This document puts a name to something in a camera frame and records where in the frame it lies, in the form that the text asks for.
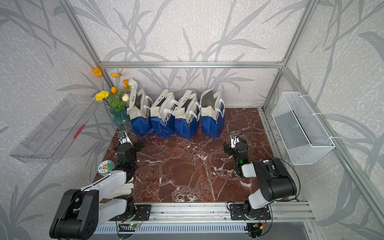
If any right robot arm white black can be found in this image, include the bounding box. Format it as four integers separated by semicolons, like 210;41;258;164
223;140;299;221

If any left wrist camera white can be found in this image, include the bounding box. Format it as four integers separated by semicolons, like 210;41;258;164
118;131;133;145

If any white work glove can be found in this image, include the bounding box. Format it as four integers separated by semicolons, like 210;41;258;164
105;177;135;199

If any blue glass vase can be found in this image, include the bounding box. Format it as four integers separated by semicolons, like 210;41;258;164
110;108;133;133

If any aluminium frame bar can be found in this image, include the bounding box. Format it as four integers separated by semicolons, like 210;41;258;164
100;62;283;69

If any red item on shelf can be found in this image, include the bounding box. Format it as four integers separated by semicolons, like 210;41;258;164
73;125;85;140

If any artificial flower bouquet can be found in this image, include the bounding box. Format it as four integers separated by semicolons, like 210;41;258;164
95;72;139;113

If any takeout bag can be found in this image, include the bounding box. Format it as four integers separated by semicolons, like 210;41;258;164
200;89;226;139
150;90;179;139
175;90;201;140
127;89;154;136

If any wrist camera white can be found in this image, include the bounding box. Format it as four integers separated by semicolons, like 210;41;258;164
230;132;240;149
118;131;133;145

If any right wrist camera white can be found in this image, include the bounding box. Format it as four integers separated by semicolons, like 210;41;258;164
230;132;240;149

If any round tape roll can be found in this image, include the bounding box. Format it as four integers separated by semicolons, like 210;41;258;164
97;160;115;176

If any white wire basket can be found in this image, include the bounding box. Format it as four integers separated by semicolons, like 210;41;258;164
272;92;335;166

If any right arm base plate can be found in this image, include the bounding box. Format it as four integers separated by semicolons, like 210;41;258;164
226;202;272;222

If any right circuit board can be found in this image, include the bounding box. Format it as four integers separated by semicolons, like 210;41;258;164
244;223;265;239

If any circuit board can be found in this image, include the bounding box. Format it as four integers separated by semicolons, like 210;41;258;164
244;223;265;239
118;223;142;232

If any aluminium front rail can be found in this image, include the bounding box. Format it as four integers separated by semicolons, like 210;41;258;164
89;201;316;224

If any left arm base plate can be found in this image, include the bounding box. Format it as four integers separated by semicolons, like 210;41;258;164
110;205;152;222

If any left circuit board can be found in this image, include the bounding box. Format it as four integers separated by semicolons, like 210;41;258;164
118;223;142;232

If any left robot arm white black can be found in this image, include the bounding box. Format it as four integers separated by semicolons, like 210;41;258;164
49;138;145;240

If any clear plastic wall shelf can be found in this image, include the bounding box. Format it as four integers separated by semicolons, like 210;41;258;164
10;95;98;164

